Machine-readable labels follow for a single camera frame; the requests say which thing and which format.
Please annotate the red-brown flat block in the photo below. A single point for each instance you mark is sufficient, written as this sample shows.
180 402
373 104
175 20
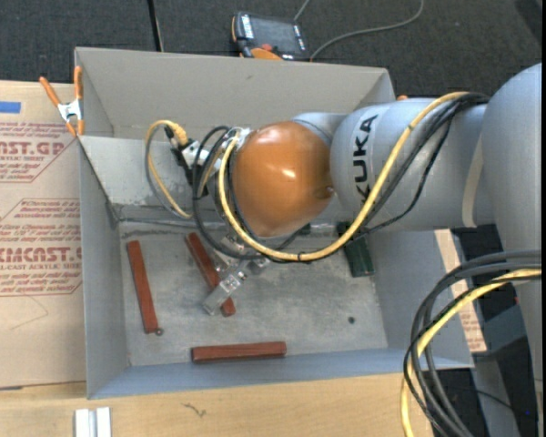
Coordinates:
142 285
201 255
239 352

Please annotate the grey metal bin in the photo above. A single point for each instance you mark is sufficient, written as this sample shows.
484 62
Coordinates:
300 307

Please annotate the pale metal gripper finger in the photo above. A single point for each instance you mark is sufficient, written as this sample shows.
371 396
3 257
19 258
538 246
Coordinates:
216 295
226 296

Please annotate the dark green flat block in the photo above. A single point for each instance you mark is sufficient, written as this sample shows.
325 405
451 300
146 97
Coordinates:
360 260

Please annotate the brown cardboard board red print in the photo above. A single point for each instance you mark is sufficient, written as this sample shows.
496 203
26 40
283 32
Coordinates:
36 326

